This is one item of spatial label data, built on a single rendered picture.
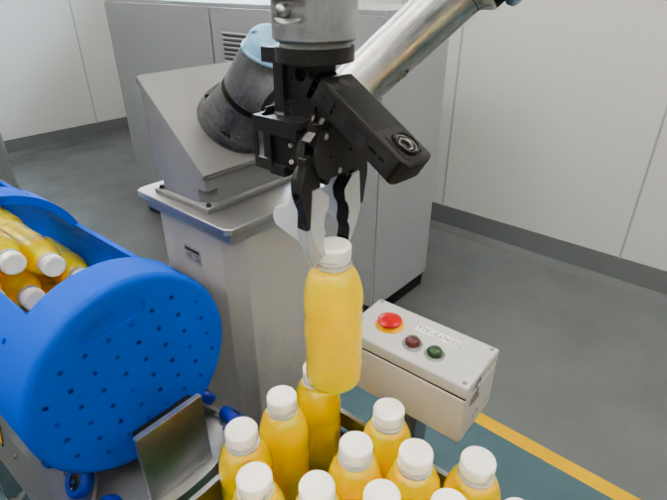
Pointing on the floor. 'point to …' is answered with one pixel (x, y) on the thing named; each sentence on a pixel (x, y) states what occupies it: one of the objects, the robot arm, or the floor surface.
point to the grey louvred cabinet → (143, 58)
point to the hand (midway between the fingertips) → (333, 249)
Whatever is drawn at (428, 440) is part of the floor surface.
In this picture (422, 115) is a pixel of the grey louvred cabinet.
